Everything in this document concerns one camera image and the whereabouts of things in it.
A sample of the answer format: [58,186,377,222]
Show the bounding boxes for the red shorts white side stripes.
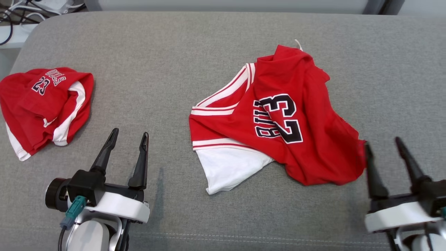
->
[0,67,94,161]

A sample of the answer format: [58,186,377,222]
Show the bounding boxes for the white floor cable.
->
[7,0,47,22]

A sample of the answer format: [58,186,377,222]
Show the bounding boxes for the left teal plug camera cable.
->
[57,195,87,251]

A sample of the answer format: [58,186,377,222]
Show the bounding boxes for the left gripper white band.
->
[85,128,151,224]

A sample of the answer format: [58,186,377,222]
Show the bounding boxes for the grey partition post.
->
[362,0,406,15]
[85,0,105,12]

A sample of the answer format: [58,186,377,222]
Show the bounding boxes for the red Bulls jersey white sleeves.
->
[189,39,368,195]

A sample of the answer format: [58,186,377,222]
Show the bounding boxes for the plain white power strip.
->
[0,24,38,49]

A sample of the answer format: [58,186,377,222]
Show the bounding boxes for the white power strip with sockets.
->
[33,0,75,14]

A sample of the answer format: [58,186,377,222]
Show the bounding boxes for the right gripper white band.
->
[364,136,443,233]

